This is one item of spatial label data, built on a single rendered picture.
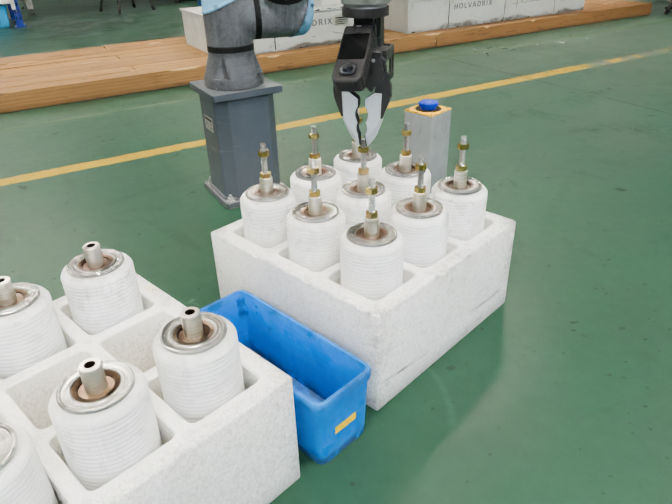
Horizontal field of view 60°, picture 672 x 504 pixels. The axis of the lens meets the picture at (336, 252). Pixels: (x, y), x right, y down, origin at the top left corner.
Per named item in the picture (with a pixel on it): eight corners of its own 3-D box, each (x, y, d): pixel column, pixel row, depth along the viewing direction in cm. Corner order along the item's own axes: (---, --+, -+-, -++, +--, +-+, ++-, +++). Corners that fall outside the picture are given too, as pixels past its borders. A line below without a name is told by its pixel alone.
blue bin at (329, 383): (197, 373, 98) (186, 315, 92) (249, 342, 104) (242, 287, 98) (321, 474, 79) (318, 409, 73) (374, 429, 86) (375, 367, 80)
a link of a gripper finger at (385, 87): (392, 116, 93) (392, 60, 89) (390, 119, 92) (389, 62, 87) (364, 116, 94) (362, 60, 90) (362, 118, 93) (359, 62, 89)
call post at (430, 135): (399, 242, 135) (403, 110, 120) (417, 231, 140) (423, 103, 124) (424, 252, 131) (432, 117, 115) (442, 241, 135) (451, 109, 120)
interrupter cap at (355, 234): (406, 233, 86) (406, 228, 86) (379, 254, 81) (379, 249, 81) (364, 220, 90) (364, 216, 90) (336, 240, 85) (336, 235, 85)
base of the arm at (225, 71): (196, 82, 152) (191, 42, 147) (250, 73, 158) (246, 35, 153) (217, 94, 140) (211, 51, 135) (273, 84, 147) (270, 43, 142)
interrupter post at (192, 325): (179, 336, 66) (174, 312, 65) (197, 326, 68) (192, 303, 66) (191, 344, 65) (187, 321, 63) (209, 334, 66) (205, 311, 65)
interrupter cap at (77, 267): (57, 267, 81) (56, 263, 80) (108, 247, 85) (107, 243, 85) (82, 286, 76) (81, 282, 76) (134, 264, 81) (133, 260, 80)
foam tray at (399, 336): (222, 314, 112) (209, 231, 103) (355, 240, 137) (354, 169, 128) (377, 412, 89) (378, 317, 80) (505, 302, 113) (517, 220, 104)
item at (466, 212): (461, 294, 103) (470, 202, 94) (416, 276, 109) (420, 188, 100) (487, 272, 110) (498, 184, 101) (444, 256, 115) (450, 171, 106)
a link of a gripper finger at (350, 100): (367, 136, 100) (369, 82, 96) (358, 147, 95) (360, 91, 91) (350, 134, 101) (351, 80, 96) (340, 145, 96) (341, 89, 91)
